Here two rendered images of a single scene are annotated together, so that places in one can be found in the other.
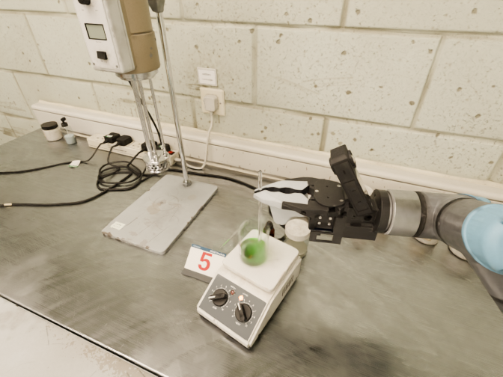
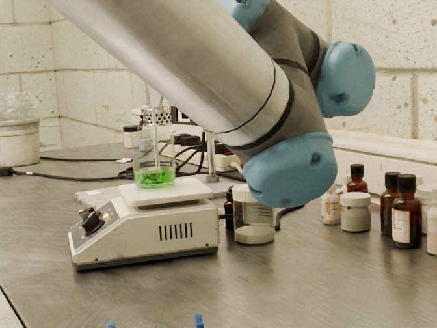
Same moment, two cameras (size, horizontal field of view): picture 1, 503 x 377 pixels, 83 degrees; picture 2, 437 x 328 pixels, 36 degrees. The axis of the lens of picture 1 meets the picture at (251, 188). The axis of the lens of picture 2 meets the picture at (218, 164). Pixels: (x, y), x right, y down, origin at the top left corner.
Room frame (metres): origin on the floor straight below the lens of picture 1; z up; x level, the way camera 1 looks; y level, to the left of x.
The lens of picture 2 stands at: (-0.26, -0.69, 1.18)
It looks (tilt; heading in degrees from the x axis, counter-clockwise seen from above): 10 degrees down; 41
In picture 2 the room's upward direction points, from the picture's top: 3 degrees counter-clockwise
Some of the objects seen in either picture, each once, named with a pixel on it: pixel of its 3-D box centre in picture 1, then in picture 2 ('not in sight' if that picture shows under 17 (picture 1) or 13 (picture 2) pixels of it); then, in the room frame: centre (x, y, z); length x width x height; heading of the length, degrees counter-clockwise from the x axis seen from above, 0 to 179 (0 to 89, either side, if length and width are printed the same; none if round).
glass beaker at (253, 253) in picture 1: (254, 242); (155, 161); (0.39, -0.01, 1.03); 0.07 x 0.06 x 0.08; 150
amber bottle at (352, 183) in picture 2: not in sight; (357, 190); (0.68, -0.17, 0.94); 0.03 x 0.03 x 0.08
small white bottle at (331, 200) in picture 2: not in sight; (331, 202); (0.62, -0.16, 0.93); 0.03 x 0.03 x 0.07
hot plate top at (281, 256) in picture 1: (260, 257); (163, 191); (0.39, -0.02, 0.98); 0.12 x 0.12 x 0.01; 56
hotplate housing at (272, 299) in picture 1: (254, 279); (148, 222); (0.37, -0.01, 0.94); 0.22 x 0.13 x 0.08; 146
